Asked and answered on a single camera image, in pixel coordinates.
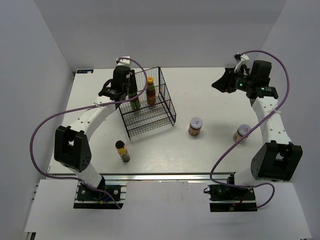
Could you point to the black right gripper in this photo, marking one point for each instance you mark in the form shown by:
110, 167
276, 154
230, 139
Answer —
225, 82

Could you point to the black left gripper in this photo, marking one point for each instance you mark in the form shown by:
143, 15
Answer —
133, 88

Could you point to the green label sauce bottle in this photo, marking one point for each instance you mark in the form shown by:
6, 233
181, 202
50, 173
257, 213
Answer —
135, 104

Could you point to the red chili sauce bottle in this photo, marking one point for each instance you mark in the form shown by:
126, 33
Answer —
150, 91

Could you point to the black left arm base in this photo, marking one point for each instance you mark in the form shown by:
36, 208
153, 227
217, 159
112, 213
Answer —
89, 199

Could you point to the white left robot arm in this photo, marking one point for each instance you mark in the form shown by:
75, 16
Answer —
71, 143

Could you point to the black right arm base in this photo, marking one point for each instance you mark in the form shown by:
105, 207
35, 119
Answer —
230, 199

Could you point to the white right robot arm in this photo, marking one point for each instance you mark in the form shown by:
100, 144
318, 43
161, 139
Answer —
278, 158

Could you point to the orange jar white lid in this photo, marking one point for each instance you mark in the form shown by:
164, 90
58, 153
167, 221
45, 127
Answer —
195, 126

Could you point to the blue label sticker left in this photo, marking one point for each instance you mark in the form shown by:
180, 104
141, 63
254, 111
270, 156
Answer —
84, 71

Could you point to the black cap pepper shaker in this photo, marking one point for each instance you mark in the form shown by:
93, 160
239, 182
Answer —
122, 151

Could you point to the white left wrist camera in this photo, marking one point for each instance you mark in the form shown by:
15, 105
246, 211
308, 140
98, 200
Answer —
124, 62

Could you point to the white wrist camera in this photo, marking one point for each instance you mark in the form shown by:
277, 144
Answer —
124, 62
241, 59

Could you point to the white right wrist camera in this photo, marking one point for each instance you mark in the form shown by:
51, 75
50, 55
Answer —
241, 59

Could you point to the black wire tiered rack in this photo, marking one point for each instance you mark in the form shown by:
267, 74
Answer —
146, 116

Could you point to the aluminium front rail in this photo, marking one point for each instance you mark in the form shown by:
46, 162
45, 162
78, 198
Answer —
158, 177

